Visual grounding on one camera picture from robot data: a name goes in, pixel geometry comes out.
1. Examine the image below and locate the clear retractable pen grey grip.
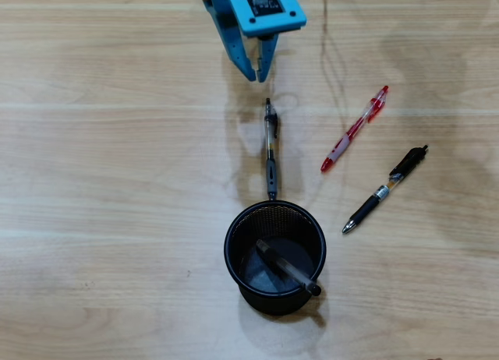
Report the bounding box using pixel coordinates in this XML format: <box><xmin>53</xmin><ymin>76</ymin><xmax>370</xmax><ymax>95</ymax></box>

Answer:
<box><xmin>264</xmin><ymin>97</ymin><xmax>280</xmax><ymax>202</ymax></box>

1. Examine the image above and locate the black retractable pen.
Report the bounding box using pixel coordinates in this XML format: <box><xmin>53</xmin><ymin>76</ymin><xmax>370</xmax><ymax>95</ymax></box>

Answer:
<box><xmin>342</xmin><ymin>144</ymin><xmax>430</xmax><ymax>235</ymax></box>

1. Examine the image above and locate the dark grey pen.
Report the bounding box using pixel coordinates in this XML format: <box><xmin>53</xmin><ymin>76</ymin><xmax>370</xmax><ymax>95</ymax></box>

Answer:
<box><xmin>256</xmin><ymin>238</ymin><xmax>323</xmax><ymax>298</ymax></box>

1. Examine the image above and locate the red retractable pen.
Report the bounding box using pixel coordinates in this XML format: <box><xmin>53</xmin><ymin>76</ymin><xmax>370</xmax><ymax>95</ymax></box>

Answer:
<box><xmin>320</xmin><ymin>85</ymin><xmax>390</xmax><ymax>174</ymax></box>

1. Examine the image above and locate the black mesh pen holder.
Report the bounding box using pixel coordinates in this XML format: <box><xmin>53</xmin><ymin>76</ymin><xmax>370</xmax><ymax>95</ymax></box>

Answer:
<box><xmin>223</xmin><ymin>199</ymin><xmax>327</xmax><ymax>317</ymax></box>

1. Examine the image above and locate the teal wrist camera module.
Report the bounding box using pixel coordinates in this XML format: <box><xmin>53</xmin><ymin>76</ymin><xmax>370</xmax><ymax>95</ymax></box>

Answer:
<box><xmin>225</xmin><ymin>0</ymin><xmax>308</xmax><ymax>40</ymax></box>

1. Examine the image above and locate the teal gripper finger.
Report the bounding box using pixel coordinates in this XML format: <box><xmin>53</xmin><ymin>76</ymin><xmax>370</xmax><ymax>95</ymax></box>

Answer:
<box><xmin>257</xmin><ymin>33</ymin><xmax>280</xmax><ymax>83</ymax></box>
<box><xmin>200</xmin><ymin>0</ymin><xmax>257</xmax><ymax>83</ymax></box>

